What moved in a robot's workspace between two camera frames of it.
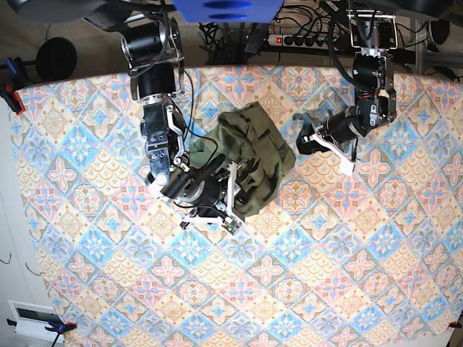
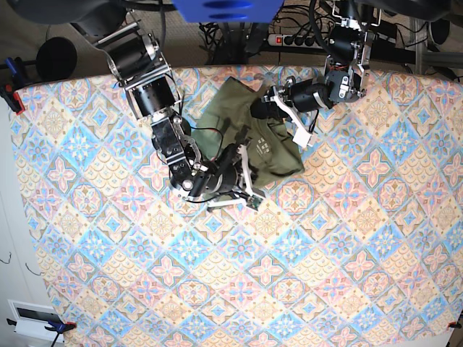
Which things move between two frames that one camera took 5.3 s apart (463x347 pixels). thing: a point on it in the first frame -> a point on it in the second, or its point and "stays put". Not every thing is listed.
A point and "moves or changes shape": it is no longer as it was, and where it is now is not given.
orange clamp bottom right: [453, 324] stays put
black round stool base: [56, 58] stays put
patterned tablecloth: [373, 258] stays put
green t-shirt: [251, 139] moves or changes shape
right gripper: [340, 129] -> [299, 101]
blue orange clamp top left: [17, 70] stays put
